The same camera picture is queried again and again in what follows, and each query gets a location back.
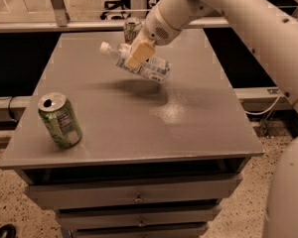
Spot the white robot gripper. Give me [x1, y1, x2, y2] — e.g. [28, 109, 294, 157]
[125, 5, 180, 69]

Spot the white green soda can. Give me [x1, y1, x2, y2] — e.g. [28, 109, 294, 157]
[123, 17, 142, 45]

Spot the top grey drawer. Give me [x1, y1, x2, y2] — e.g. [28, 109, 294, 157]
[25, 175, 242, 209]

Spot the grey drawer cabinet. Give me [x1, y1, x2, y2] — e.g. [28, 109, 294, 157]
[0, 29, 265, 238]

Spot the clear plastic water bottle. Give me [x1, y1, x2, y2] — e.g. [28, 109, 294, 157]
[98, 41, 172, 83]

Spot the grey drawer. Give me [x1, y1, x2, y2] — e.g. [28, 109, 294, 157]
[74, 223, 209, 238]
[25, 175, 242, 209]
[56, 204, 222, 230]

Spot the bottom grey drawer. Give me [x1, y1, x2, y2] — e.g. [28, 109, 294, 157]
[74, 223, 209, 238]

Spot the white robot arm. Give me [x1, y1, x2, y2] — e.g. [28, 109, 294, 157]
[126, 0, 298, 238]

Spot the metal railing frame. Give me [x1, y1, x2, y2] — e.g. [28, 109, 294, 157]
[0, 0, 298, 35]

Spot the middle grey drawer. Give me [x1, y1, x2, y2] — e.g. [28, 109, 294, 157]
[56, 204, 222, 230]

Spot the black shoe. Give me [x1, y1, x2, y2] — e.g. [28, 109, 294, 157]
[0, 224, 16, 238]

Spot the black office chair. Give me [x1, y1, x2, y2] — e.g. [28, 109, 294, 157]
[98, 0, 132, 21]

